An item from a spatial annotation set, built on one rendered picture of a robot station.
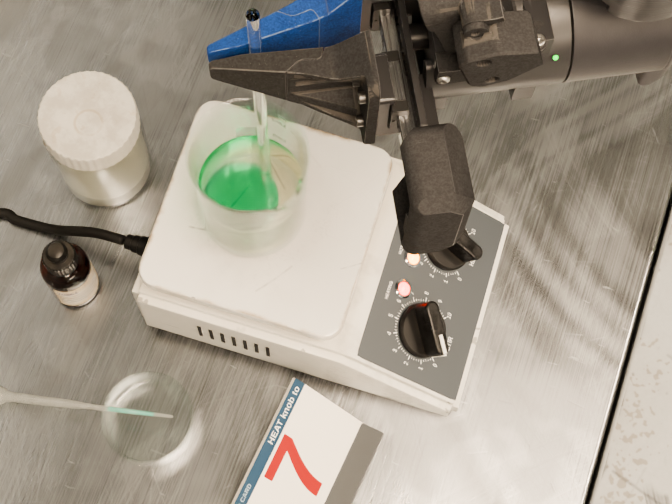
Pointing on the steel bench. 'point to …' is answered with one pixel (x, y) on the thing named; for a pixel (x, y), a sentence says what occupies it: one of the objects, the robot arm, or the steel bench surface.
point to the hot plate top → (246, 284)
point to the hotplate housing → (277, 350)
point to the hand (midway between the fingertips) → (286, 52)
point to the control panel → (421, 287)
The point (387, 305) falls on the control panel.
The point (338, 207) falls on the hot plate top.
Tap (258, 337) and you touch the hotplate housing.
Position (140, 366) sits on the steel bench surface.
